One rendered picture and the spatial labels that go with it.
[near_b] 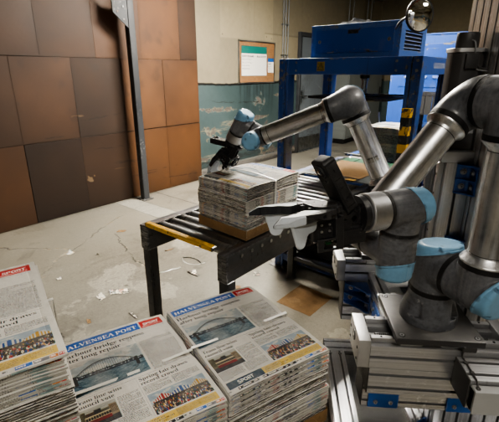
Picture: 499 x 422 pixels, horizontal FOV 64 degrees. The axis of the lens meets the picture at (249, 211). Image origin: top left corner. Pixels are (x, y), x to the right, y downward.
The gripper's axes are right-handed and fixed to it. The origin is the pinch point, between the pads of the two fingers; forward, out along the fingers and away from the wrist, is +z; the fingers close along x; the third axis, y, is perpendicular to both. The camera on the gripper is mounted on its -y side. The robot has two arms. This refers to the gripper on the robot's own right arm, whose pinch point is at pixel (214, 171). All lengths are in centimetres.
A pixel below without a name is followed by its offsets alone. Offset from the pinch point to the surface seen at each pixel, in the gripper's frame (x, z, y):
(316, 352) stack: -61, -34, 91
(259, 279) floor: 75, 103, 27
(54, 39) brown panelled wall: 64, 83, -275
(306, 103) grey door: 530, 160, -239
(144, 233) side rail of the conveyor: -33.6, 28.7, 1.8
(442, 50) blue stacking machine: 332, -57, -35
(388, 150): 175, 2, 20
